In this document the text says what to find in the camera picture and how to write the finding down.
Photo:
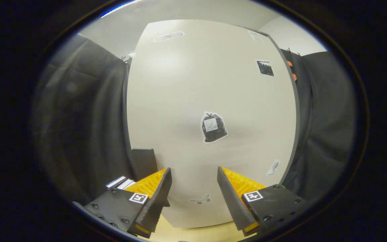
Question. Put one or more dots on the black backdrop cloth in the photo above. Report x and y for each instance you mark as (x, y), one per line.
(86, 134)

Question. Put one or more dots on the grey shoe cabinet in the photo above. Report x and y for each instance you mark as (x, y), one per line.
(297, 111)

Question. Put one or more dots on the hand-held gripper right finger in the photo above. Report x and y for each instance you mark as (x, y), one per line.
(233, 205)

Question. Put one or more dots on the blue spine book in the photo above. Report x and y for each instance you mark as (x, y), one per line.
(115, 182)

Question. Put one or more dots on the white shoe cabinet door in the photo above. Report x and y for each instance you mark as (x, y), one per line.
(186, 94)

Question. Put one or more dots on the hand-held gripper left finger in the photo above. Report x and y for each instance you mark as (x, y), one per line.
(156, 205)

